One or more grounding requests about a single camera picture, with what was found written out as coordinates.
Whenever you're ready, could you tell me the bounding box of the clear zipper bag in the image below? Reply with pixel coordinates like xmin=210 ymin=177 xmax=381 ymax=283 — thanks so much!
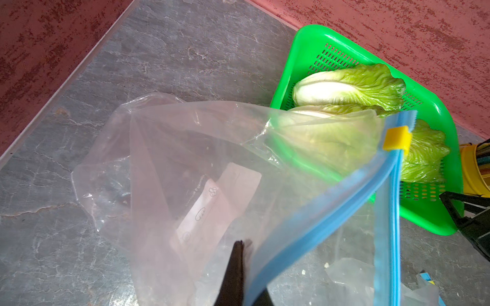
xmin=71 ymin=94 xmax=416 ymax=305
xmin=325 ymin=257 xmax=447 ymax=306

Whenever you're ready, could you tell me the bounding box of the green plastic basket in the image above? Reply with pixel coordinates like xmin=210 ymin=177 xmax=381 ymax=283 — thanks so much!
xmin=269 ymin=24 xmax=464 ymax=237

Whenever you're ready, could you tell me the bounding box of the yellow pencil cup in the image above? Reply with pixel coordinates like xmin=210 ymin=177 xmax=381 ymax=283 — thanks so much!
xmin=459 ymin=139 xmax=489 ymax=198

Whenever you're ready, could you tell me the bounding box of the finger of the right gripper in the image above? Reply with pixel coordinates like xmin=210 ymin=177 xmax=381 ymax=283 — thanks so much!
xmin=440 ymin=191 xmax=489 ymax=261

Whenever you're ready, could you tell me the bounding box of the chinese cabbage back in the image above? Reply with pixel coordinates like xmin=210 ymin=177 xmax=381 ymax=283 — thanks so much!
xmin=292 ymin=64 xmax=406 ymax=111

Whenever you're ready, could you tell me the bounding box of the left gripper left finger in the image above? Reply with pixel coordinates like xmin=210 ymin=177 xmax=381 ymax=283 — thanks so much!
xmin=214 ymin=240 xmax=244 ymax=306

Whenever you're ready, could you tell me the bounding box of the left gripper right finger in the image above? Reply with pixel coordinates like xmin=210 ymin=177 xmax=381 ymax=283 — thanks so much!
xmin=253 ymin=288 xmax=274 ymax=306

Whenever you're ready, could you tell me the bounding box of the chinese cabbage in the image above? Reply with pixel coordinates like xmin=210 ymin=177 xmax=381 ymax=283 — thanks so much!
xmin=271 ymin=104 xmax=390 ymax=176
xmin=401 ymin=119 xmax=450 ymax=184
xmin=292 ymin=64 xmax=406 ymax=111

